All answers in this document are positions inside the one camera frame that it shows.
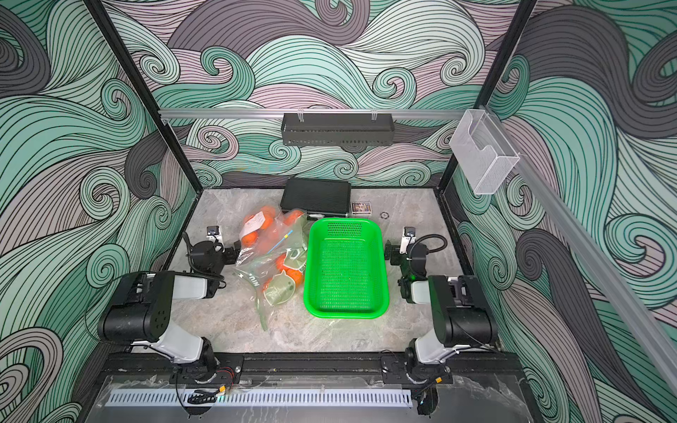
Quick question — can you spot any black wall shelf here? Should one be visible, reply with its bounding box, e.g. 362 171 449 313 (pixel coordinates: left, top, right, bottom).
280 114 395 149

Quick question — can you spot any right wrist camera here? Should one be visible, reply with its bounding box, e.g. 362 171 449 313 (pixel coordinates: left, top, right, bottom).
400 227 416 253

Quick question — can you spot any white slotted cable duct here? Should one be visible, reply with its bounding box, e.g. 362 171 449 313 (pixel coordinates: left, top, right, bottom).
104 388 414 408

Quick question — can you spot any green plastic basket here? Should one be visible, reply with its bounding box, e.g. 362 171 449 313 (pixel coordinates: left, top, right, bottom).
303 218 390 319

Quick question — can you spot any clear acrylic wall holder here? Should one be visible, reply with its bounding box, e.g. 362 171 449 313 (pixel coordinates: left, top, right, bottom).
450 109 519 196

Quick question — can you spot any aluminium wall rail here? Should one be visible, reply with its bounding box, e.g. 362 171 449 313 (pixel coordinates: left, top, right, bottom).
159 108 465 121
481 106 676 392

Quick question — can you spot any green printed zip-top bag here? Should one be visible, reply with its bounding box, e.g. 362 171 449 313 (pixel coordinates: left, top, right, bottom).
236 229 308 331

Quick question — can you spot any clear bag of oranges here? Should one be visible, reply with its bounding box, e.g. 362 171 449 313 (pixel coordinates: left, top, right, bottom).
240 206 307 256

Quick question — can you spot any aluminium wall rail right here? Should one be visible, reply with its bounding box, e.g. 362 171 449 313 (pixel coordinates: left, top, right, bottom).
481 106 676 392

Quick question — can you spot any small card box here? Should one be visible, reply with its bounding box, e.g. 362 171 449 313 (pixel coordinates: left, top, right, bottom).
351 202 373 216

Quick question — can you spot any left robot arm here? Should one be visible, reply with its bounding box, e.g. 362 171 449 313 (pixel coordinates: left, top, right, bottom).
97 235 242 375

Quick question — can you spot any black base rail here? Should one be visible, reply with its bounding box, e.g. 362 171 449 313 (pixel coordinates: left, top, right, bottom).
102 350 521 384

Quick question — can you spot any black flat box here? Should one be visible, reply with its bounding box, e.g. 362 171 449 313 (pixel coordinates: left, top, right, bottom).
280 178 352 217

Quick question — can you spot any aluminium wall rail back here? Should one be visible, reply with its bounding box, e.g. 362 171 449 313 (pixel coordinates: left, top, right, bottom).
159 108 465 121

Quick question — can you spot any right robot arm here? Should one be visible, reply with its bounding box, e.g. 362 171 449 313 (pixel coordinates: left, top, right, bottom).
384 227 497 380

